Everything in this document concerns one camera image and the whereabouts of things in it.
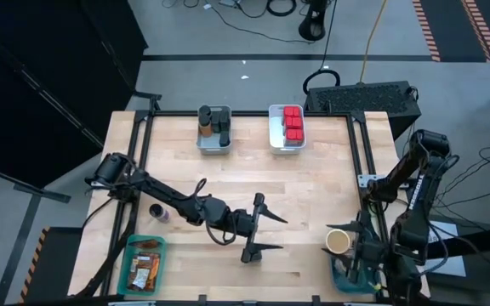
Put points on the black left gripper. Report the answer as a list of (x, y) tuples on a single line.
[(245, 223)]

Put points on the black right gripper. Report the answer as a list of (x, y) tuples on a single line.
[(366, 251)]

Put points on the red smoked paprika tin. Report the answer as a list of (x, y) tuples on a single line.
[(294, 135), (292, 111), (294, 122)]

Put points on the purple-labelled spice jar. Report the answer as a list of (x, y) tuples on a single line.
[(159, 212)]

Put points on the orange spice pouch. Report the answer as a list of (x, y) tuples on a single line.
[(155, 268)]

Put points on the orange-labelled turmeric jar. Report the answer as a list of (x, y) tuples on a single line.
[(205, 127)]

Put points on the brown spice pouch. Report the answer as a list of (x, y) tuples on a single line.
[(145, 244), (139, 274)]

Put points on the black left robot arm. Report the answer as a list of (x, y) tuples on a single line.
[(164, 193)]

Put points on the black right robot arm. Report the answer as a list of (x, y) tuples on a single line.
[(419, 191)]

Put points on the dark blue plastic bin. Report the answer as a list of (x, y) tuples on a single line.
[(339, 285)]

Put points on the white plastic bin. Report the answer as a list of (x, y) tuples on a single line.
[(277, 136)]

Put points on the grey-blue plastic bin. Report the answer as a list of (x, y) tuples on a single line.
[(213, 149)]

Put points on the white printed sign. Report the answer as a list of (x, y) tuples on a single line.
[(449, 268)]

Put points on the teal green plastic bin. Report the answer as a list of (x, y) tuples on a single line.
[(164, 272)]

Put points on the black metal beam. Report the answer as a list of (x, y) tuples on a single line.
[(474, 246)]

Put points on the black computer case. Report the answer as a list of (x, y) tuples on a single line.
[(364, 100)]

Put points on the black stand base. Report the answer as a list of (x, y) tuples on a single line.
[(313, 25)]

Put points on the black mat with hazard stripes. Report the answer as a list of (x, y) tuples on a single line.
[(58, 263)]

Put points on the black support pole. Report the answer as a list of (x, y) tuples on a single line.
[(60, 108)]

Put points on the black mat with orange stripes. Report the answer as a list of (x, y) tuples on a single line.
[(453, 25)]

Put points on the black partition screen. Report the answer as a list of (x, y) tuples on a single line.
[(36, 64)]

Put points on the black metal table frame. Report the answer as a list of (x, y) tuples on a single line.
[(249, 113)]

